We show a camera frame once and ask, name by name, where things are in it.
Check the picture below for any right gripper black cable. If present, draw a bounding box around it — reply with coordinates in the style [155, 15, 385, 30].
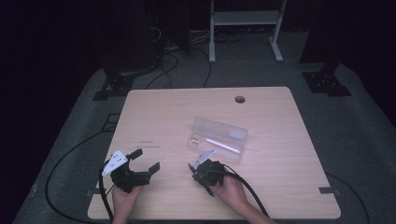
[221, 163, 271, 218]

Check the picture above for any black stand base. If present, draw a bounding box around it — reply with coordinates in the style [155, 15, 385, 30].
[301, 62, 353, 98]
[92, 69, 139, 102]

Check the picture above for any white metal table frame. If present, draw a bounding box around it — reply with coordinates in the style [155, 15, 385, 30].
[208, 0, 288, 64]

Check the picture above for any clear plastic pencil case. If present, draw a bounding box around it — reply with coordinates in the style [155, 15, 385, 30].
[186, 116, 249, 165]

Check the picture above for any person's right hand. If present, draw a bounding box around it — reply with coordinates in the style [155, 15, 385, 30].
[208, 175, 250, 210]

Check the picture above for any person's left hand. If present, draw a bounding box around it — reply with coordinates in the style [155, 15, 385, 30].
[111, 184, 144, 218]

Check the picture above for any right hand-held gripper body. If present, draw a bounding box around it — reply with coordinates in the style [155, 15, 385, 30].
[191, 148, 227, 188]

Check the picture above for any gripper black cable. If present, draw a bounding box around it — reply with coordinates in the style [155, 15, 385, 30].
[98, 160, 115, 224]
[221, 163, 271, 218]

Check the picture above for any white pen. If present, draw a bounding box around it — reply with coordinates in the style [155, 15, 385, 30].
[205, 137, 242, 155]

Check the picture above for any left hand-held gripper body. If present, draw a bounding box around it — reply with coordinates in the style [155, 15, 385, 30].
[101, 149, 153, 194]

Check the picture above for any grey tape strip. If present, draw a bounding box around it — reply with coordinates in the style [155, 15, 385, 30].
[318, 186, 341, 196]

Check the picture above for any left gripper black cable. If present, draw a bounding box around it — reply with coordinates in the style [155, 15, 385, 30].
[98, 160, 115, 224]

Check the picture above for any black floor cable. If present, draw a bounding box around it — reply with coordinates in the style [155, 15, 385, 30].
[325, 172, 372, 224]
[190, 46, 213, 89]
[145, 53, 180, 91]
[44, 129, 110, 224]

